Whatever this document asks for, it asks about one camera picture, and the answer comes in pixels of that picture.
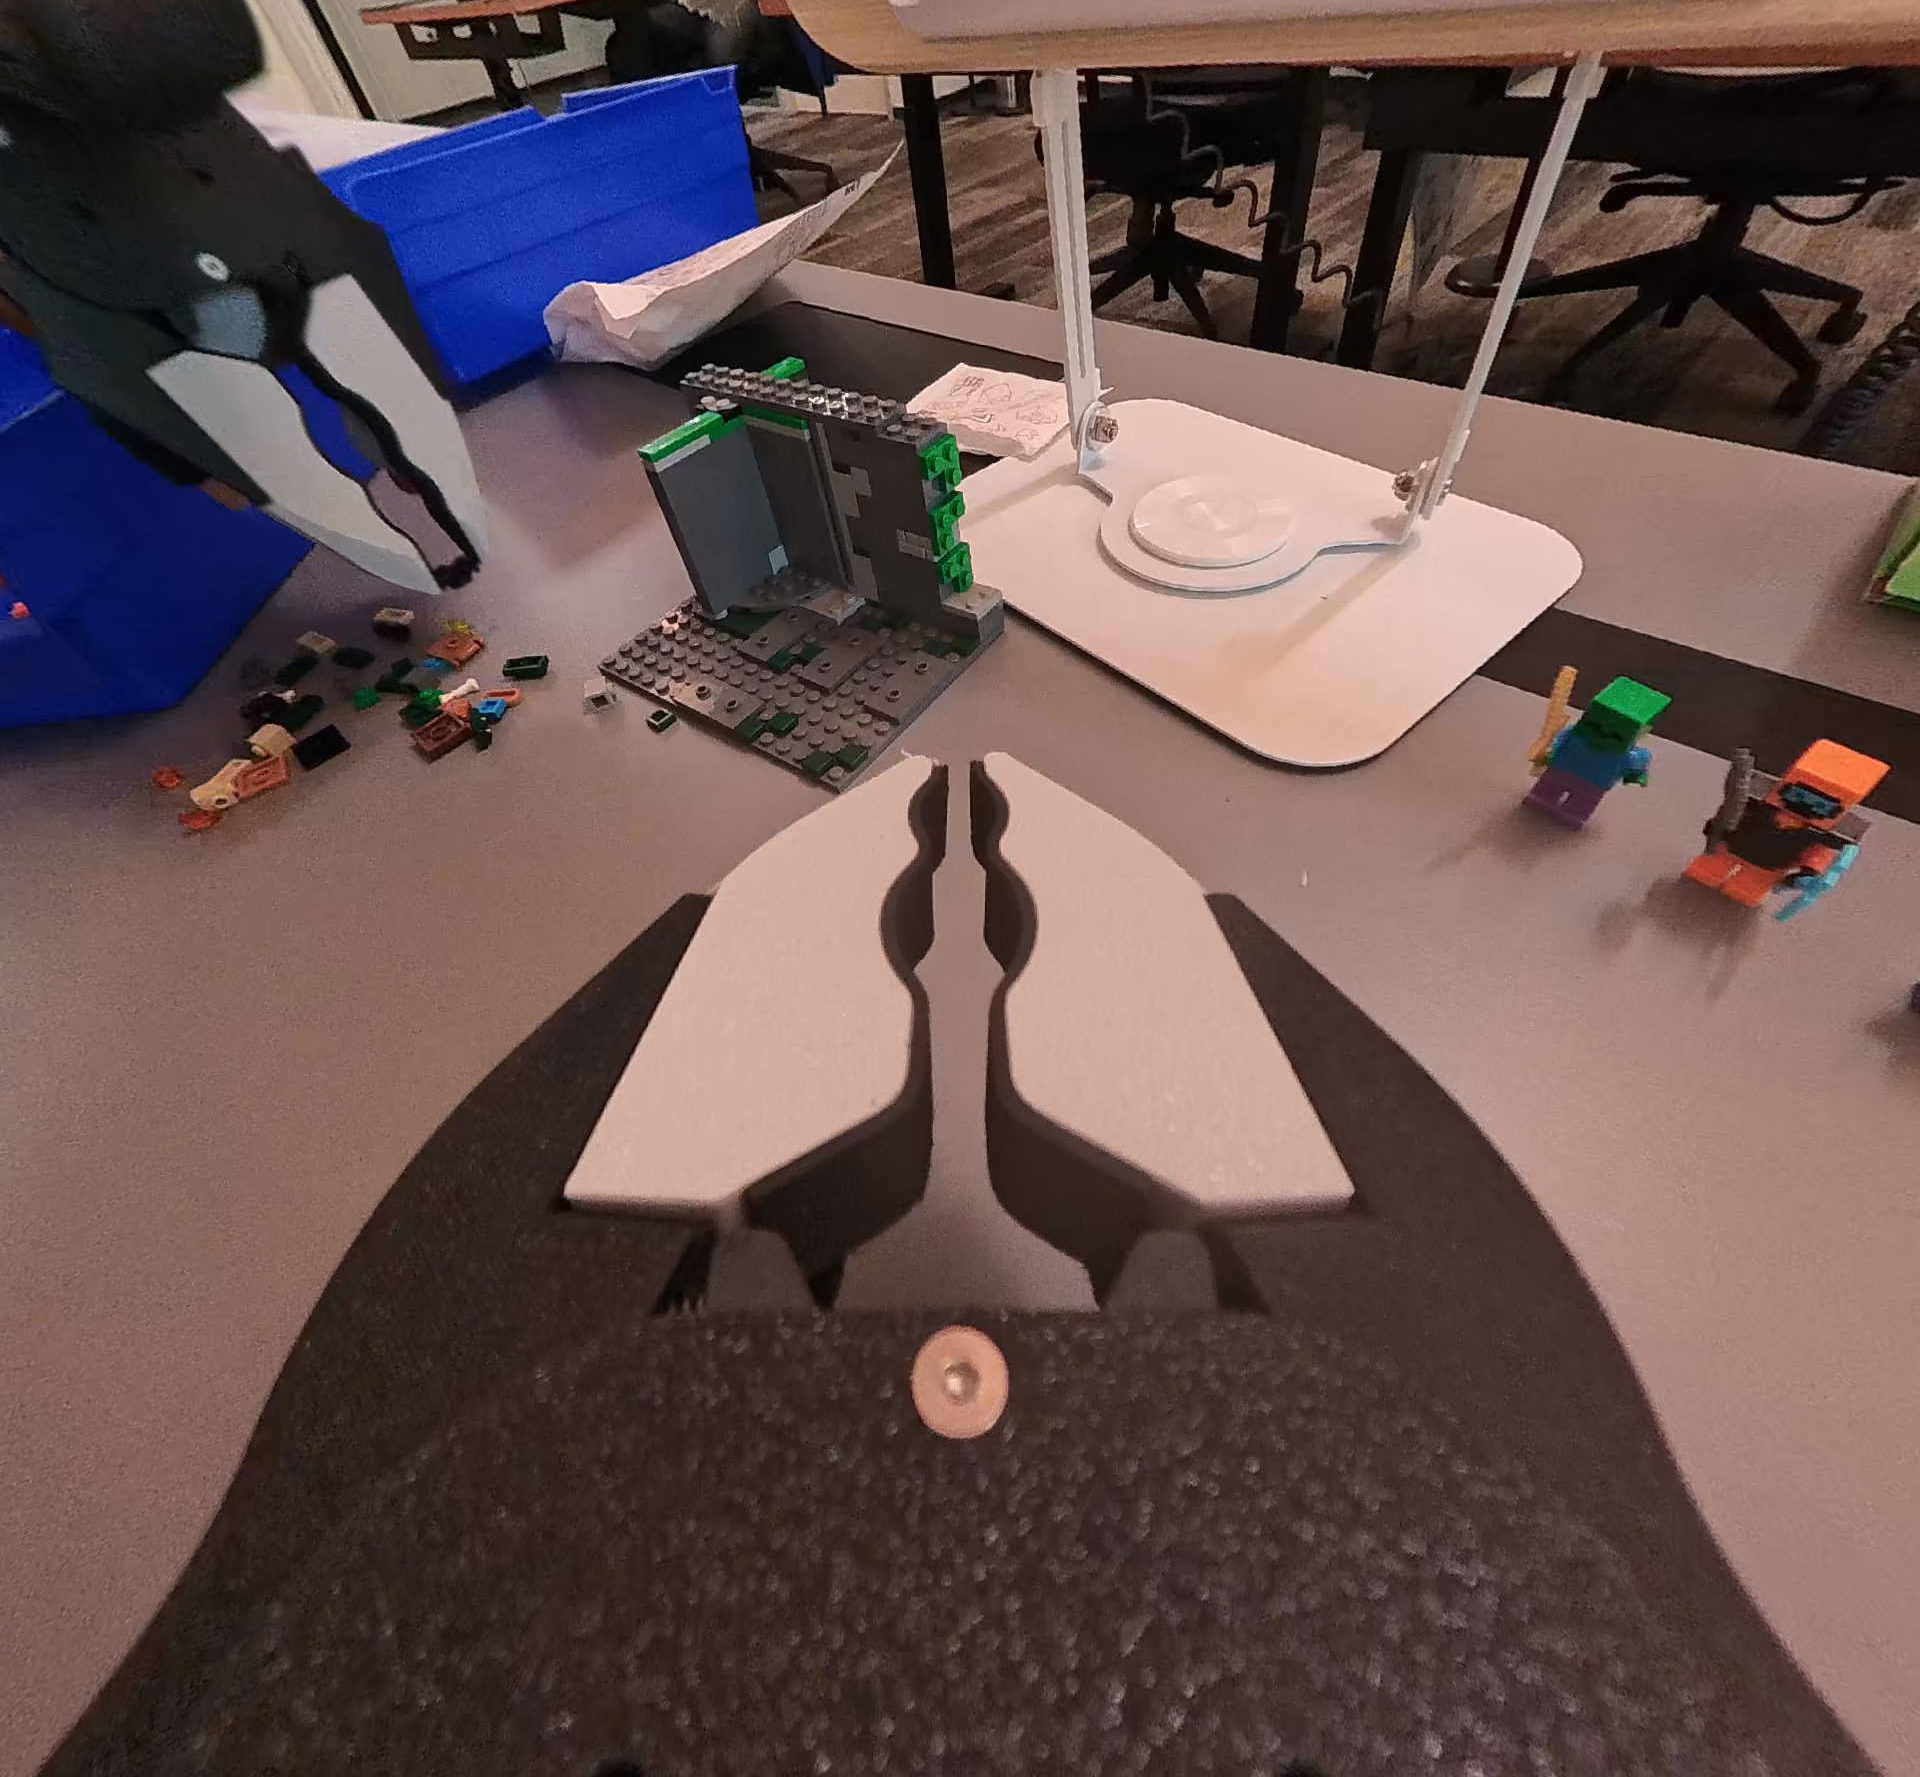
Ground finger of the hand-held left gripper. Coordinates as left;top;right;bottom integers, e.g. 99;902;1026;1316
302;273;492;567
146;355;456;597

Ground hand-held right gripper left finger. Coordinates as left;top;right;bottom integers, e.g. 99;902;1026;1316
564;756;951;1306

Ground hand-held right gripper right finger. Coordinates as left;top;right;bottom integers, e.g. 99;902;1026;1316
966;753;1356;1306

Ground grey desk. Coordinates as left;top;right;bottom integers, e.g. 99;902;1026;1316
0;263;1920;1777

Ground scattered small toy bricks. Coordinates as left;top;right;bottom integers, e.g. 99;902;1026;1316
149;600;554;834

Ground white printed paper bag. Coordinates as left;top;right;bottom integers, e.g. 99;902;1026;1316
546;142;904;372

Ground grey toy rock structure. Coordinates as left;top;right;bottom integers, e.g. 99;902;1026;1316
641;358;1007;654

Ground green toy figure purple legs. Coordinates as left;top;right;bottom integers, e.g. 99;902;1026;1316
1527;667;1674;824

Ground small printed paper sheet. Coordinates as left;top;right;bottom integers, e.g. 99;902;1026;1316
909;364;1082;462

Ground orange toy figure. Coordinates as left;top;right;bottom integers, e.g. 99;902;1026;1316
1683;737;1890;922

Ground black office chair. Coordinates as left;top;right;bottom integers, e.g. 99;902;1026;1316
1448;67;1877;418
1082;67;1343;339

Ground toy set cardboard box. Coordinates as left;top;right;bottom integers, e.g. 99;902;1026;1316
1866;479;1920;612

